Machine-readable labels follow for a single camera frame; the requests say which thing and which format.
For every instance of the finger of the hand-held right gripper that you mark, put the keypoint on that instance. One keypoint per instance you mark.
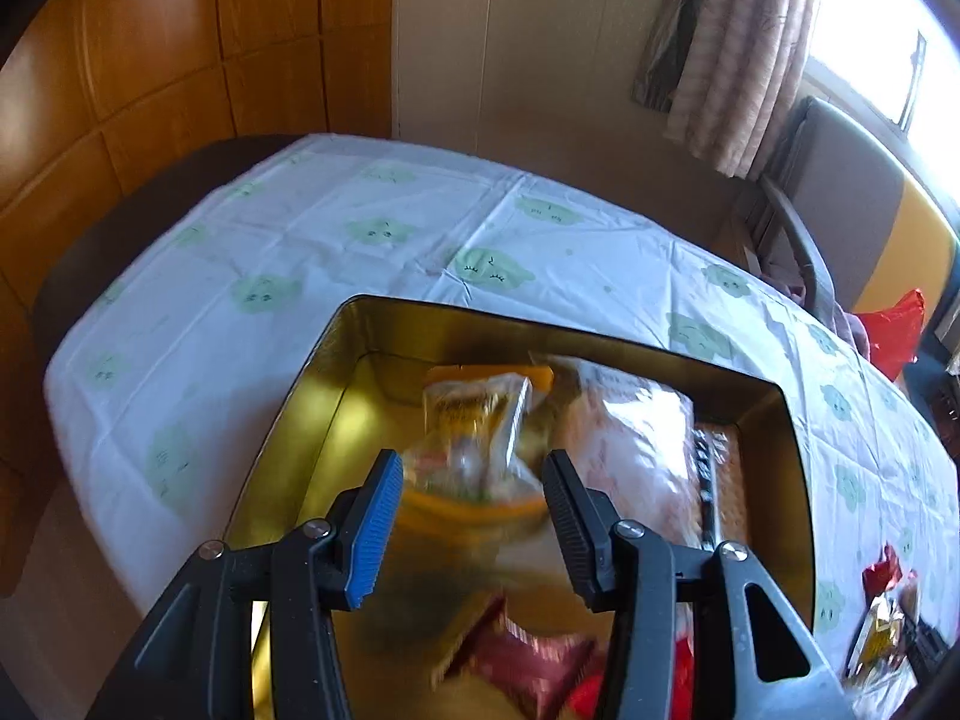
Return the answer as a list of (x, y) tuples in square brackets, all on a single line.
[(926, 645)]

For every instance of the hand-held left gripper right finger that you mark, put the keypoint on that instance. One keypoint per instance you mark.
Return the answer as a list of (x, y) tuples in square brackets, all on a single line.
[(570, 532)]

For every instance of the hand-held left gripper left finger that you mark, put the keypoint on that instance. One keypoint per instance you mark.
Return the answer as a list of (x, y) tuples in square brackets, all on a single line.
[(371, 532)]

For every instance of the yellow snack packet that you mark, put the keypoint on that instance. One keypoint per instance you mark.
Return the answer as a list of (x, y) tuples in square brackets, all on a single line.
[(877, 637)]

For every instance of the red foil snack packet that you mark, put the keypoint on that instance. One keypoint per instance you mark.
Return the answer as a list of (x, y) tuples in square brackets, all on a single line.
[(585, 697), (881, 577)]

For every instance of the gold tin box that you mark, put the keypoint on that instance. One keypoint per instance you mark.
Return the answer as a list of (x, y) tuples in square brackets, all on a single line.
[(337, 420)]

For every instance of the white clear snack packet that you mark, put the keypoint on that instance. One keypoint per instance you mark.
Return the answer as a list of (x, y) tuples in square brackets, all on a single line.
[(637, 420)]

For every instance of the dark red snack packet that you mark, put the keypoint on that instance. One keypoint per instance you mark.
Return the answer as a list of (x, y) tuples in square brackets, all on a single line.
[(532, 667)]

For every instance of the clear yellow pastry packet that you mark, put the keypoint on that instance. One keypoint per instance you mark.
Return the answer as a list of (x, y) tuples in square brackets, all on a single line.
[(472, 420)]

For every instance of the red plastic bag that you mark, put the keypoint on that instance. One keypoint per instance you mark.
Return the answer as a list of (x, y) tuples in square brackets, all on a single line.
[(892, 337)]

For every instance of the cloud-print white tablecloth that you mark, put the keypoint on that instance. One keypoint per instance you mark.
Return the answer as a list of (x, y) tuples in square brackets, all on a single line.
[(300, 225)]

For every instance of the pink cloth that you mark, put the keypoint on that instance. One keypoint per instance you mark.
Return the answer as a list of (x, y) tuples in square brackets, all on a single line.
[(847, 330)]

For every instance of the grey yellow blue armchair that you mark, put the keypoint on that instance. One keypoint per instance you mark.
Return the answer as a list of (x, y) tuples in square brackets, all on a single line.
[(847, 187)]

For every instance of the beige patterned curtain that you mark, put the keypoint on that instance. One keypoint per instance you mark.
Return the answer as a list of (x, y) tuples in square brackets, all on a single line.
[(735, 52)]

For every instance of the window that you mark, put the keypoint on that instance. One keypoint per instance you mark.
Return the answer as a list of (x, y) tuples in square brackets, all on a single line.
[(862, 15)]

